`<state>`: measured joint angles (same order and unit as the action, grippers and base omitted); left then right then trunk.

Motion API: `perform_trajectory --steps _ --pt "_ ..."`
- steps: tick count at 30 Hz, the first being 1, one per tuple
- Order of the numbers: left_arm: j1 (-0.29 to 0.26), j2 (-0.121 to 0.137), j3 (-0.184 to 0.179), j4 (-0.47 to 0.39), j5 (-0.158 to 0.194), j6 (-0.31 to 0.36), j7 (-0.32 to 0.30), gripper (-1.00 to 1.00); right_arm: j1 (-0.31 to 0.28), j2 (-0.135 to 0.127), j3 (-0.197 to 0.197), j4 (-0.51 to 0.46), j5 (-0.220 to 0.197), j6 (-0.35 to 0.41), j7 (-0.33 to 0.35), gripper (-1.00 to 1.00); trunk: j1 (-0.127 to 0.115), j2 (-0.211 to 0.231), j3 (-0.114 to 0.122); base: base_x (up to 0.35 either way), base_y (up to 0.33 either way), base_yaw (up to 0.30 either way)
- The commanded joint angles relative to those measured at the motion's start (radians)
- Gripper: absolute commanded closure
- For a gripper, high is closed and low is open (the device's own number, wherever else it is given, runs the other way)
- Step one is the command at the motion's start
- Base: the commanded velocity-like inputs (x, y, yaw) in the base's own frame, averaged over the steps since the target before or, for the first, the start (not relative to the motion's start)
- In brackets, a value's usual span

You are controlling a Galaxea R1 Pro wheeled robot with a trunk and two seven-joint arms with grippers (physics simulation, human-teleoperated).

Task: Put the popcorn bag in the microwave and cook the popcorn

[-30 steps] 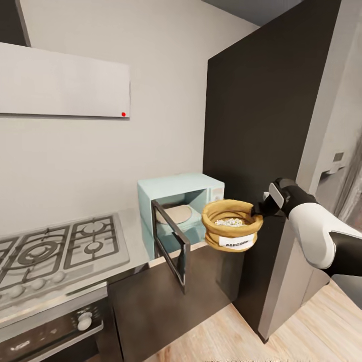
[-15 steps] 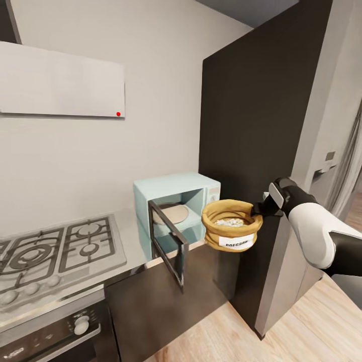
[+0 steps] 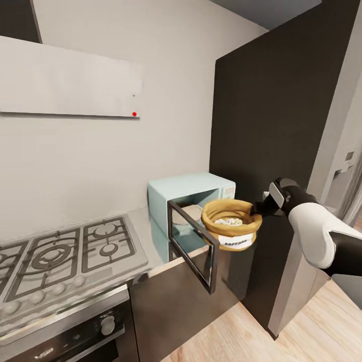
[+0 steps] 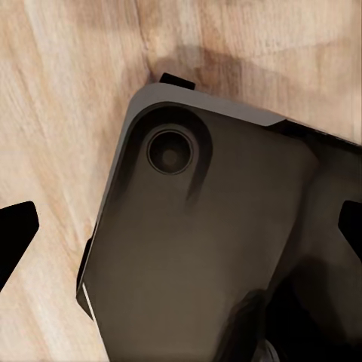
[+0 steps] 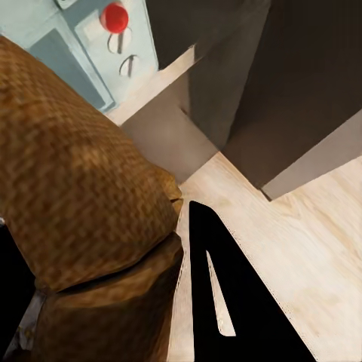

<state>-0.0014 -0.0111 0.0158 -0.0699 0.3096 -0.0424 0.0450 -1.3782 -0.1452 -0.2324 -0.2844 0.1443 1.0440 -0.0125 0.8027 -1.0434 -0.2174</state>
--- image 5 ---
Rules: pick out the popcorn bag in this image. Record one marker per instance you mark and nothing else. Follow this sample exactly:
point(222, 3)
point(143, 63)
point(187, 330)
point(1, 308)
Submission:
point(94, 220)

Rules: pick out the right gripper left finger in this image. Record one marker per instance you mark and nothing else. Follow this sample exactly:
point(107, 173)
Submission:
point(16, 288)

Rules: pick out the microwave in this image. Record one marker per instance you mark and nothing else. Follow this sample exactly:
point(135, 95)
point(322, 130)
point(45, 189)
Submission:
point(20, 18)

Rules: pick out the fridge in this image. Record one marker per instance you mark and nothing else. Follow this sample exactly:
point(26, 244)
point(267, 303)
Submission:
point(300, 113)

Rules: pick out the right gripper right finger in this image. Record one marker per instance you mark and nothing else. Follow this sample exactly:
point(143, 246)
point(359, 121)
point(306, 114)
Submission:
point(263, 332)

